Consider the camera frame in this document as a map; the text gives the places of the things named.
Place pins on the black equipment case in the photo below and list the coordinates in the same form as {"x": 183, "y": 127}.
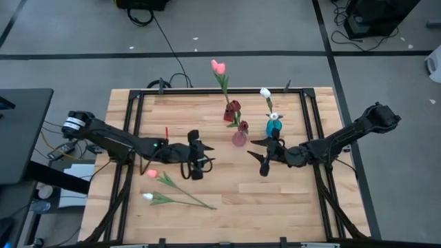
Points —
{"x": 141, "y": 4}

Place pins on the pink glass vase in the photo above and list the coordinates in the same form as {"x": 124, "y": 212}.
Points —
{"x": 239, "y": 138}

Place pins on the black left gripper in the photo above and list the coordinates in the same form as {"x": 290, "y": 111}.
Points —
{"x": 195, "y": 155}

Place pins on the white round cup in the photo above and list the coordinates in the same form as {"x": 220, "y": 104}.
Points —
{"x": 44, "y": 191}

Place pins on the black desk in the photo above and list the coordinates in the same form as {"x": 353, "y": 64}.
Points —
{"x": 20, "y": 137}

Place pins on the white plastic object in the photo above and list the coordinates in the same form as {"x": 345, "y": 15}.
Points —
{"x": 435, "y": 65}

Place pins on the small grey box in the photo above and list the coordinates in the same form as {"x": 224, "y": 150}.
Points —
{"x": 434, "y": 23}

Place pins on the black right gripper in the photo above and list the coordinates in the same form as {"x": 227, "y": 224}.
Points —
{"x": 277, "y": 153}

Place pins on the pink artificial tulip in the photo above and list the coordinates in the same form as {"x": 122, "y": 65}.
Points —
{"x": 220, "y": 68}
{"x": 151, "y": 173}
{"x": 214, "y": 63}

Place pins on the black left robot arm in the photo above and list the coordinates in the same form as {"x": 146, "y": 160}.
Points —
{"x": 120, "y": 141}

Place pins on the black metal table frame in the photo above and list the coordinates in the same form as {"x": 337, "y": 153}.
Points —
{"x": 296, "y": 91}

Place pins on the black power adapter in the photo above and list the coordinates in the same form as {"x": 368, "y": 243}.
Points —
{"x": 96, "y": 149}
{"x": 62, "y": 149}

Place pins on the black slanted beam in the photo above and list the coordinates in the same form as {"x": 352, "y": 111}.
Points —
{"x": 58, "y": 177}

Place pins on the large black equipment box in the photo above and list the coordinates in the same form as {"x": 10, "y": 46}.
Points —
{"x": 379, "y": 13}

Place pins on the white sheet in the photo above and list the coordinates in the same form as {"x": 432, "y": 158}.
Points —
{"x": 81, "y": 170}

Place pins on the blue glass vase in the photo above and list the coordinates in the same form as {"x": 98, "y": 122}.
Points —
{"x": 274, "y": 125}

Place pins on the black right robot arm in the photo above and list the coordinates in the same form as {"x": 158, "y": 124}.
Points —
{"x": 344, "y": 137}

